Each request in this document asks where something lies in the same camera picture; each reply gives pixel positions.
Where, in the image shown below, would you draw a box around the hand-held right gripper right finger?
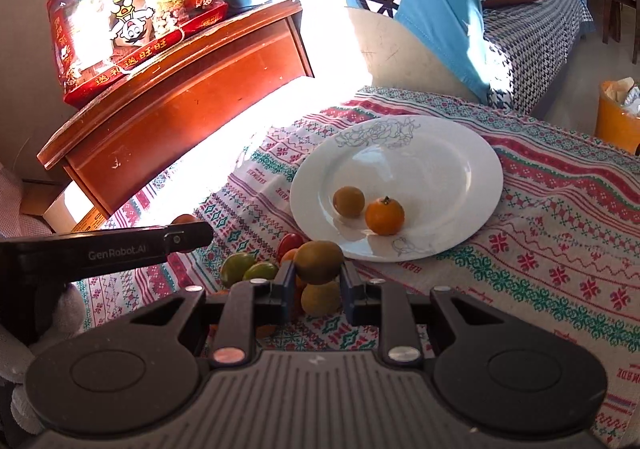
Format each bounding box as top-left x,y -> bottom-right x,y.
340,263 -> 507,366

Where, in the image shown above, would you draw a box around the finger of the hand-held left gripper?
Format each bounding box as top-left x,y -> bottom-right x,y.
164,221 -> 215,255

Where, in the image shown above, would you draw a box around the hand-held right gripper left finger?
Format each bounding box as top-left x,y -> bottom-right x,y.
131,260 -> 297,366

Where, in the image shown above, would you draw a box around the brown kiwi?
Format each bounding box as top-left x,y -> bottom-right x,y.
332,186 -> 366,219
301,280 -> 342,317
293,240 -> 345,285

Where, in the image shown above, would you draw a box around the green plum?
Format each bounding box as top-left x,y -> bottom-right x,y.
242,261 -> 279,282
220,252 -> 258,289

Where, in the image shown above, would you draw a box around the red cherry tomato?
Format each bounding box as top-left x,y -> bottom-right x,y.
276,233 -> 306,262

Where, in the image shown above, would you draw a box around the white floral plate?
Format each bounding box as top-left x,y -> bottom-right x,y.
290,116 -> 504,263

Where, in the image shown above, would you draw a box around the person's left hand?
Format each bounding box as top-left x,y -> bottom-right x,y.
0,283 -> 89,436

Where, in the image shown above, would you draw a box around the cardboard box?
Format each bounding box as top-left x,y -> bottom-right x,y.
20,182 -> 108,235

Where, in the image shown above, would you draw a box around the pink checkered cloth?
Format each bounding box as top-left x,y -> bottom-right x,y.
0,164 -> 52,241

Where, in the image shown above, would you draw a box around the red wooden cabinet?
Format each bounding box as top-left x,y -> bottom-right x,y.
37,0 -> 316,221

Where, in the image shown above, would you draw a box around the patterned woven tablecloth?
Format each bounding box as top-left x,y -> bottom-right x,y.
75,85 -> 640,447

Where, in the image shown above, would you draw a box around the red snack bag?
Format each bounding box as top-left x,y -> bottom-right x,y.
47,0 -> 229,106

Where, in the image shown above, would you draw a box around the blue printed pillow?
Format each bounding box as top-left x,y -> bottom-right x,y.
260,0 -> 493,105

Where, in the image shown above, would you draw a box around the houndstooth sofa cover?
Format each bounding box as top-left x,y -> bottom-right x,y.
480,0 -> 596,117

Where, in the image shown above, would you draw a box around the orange trash bin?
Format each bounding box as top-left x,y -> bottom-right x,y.
595,79 -> 640,156

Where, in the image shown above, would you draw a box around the silver foil wrappers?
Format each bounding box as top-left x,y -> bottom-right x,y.
620,85 -> 640,117

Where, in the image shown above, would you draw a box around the dark wooden chair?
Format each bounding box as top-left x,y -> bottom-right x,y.
582,0 -> 640,64

